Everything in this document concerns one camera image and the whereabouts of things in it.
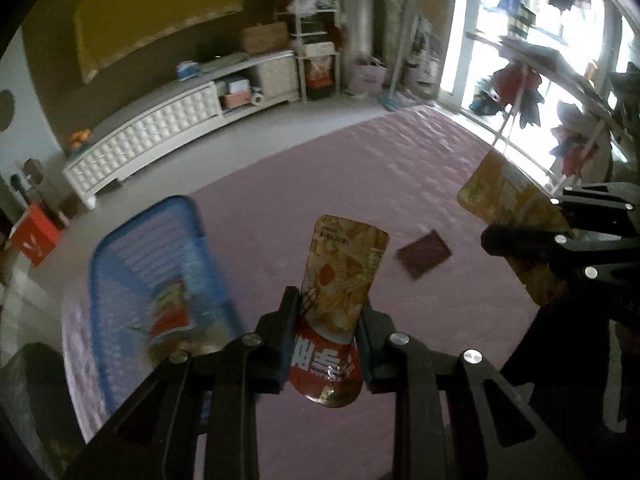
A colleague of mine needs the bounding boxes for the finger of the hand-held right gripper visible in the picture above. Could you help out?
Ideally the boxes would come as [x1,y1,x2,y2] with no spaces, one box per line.
[550,182,640,236]
[481,224,640,313]

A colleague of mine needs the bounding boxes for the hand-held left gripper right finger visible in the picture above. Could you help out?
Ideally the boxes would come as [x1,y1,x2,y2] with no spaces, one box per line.
[356,299,588,480]

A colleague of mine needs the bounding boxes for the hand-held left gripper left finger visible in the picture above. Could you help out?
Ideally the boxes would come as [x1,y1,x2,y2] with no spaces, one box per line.
[65,285,303,480]

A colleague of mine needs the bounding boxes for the yellow snack packet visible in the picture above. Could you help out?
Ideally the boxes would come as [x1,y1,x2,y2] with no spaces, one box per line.
[457,150,576,306]

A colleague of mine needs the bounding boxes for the orange red chips packet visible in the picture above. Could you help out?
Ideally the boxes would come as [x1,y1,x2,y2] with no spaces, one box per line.
[289,214,391,406]

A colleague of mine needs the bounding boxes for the blue plastic basket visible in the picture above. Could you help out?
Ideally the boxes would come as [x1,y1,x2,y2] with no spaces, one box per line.
[89,195,246,413]

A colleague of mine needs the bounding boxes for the brown flat packet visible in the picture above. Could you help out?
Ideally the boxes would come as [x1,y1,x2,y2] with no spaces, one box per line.
[396,230,453,279]

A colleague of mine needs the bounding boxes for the red white snack packet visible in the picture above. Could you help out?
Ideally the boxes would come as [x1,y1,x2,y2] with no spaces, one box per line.
[147,280,201,361]

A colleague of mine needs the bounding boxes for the clothes drying rack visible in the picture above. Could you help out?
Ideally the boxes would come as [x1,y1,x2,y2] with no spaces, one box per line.
[465,0,640,186]

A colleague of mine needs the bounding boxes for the pink paper bag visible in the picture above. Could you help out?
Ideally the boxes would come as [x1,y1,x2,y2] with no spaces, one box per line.
[347,57,388,96]

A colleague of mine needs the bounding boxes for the white tufted TV cabinet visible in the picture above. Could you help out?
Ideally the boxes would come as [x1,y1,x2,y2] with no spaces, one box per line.
[61,52,301,208]

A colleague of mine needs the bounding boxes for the boxes in cabinet shelf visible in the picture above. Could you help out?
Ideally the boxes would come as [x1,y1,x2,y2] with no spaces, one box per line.
[222,77,251,108]

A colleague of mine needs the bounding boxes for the red printed bag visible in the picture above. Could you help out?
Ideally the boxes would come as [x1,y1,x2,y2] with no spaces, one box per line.
[306,55,335,92]

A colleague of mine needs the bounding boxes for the red cardboard box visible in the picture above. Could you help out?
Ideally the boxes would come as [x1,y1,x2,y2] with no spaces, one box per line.
[9,200,63,267]

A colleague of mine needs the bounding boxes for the white metal shelf rack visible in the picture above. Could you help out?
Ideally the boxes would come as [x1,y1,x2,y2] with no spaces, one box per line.
[274,0,346,103]

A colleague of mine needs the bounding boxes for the tall grey air conditioner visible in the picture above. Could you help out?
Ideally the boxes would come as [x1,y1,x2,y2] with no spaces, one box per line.
[337,0,373,68]

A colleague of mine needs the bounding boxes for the brown cardboard box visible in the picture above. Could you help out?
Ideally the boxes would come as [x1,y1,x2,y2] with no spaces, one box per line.
[240,21,291,57]

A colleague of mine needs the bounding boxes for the yellow cloth cover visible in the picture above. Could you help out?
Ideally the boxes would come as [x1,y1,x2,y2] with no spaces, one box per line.
[72,0,246,85]

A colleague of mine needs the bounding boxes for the round wall panel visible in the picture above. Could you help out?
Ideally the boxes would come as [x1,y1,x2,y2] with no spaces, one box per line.
[0,90,16,131]

